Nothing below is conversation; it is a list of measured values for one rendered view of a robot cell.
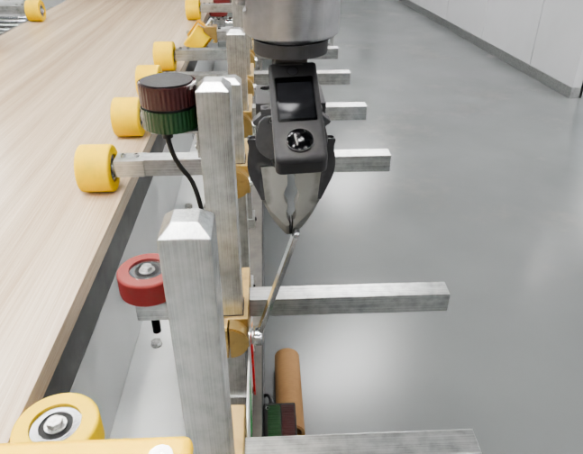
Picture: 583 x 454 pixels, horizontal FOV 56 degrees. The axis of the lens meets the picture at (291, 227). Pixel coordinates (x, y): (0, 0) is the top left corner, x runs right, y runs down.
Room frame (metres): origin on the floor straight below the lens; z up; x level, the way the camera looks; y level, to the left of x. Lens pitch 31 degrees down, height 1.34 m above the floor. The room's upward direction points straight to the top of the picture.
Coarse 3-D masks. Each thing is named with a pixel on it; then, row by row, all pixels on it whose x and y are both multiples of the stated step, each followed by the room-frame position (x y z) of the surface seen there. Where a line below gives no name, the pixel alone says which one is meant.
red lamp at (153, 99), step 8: (144, 88) 0.54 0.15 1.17; (152, 88) 0.54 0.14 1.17; (168, 88) 0.54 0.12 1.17; (176, 88) 0.54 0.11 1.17; (184, 88) 0.54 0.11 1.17; (192, 88) 0.55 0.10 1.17; (144, 96) 0.54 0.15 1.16; (152, 96) 0.53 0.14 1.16; (160, 96) 0.53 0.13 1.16; (168, 96) 0.53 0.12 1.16; (176, 96) 0.54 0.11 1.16; (184, 96) 0.54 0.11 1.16; (192, 96) 0.55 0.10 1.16; (144, 104) 0.54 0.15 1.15; (152, 104) 0.53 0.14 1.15; (160, 104) 0.53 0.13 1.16; (168, 104) 0.53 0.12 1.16; (176, 104) 0.53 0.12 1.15; (184, 104) 0.54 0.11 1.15; (192, 104) 0.55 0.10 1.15
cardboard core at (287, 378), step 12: (288, 348) 1.31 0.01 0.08; (276, 360) 1.28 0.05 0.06; (288, 360) 1.26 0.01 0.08; (276, 372) 1.23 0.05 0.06; (288, 372) 1.21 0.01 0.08; (276, 384) 1.18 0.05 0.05; (288, 384) 1.16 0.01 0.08; (300, 384) 1.18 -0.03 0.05; (276, 396) 1.14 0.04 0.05; (288, 396) 1.11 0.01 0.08; (300, 396) 1.13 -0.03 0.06; (300, 408) 1.08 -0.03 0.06; (300, 420) 1.04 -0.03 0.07; (300, 432) 1.03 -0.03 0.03
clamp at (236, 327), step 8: (248, 272) 0.64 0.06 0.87; (248, 280) 0.62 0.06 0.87; (248, 288) 0.60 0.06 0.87; (248, 296) 0.59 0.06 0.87; (248, 304) 0.57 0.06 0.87; (248, 312) 0.55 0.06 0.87; (224, 320) 0.54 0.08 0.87; (232, 320) 0.54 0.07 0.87; (240, 320) 0.54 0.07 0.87; (248, 320) 0.54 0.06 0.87; (224, 328) 0.52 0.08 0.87; (232, 328) 0.52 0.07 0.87; (240, 328) 0.53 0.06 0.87; (248, 328) 0.54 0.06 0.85; (232, 336) 0.52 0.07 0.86; (240, 336) 0.52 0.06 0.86; (248, 336) 0.54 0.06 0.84; (232, 344) 0.52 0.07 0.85; (240, 344) 0.52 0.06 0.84; (248, 344) 0.52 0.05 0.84; (232, 352) 0.52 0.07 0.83; (240, 352) 0.52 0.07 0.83
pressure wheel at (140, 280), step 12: (132, 264) 0.61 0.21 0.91; (144, 264) 0.60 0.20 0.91; (156, 264) 0.61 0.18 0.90; (120, 276) 0.58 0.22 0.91; (132, 276) 0.59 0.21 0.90; (144, 276) 0.59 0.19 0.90; (156, 276) 0.59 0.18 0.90; (120, 288) 0.57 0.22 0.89; (132, 288) 0.56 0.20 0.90; (144, 288) 0.56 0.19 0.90; (156, 288) 0.56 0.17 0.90; (132, 300) 0.56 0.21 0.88; (144, 300) 0.56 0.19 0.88; (156, 300) 0.56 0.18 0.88; (156, 324) 0.59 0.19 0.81
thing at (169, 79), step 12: (168, 72) 0.59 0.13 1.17; (144, 84) 0.55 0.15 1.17; (156, 84) 0.55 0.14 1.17; (168, 84) 0.55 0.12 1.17; (180, 84) 0.55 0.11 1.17; (144, 108) 0.54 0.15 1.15; (192, 132) 0.55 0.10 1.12; (168, 144) 0.56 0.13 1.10; (180, 168) 0.56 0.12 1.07; (192, 180) 0.56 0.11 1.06
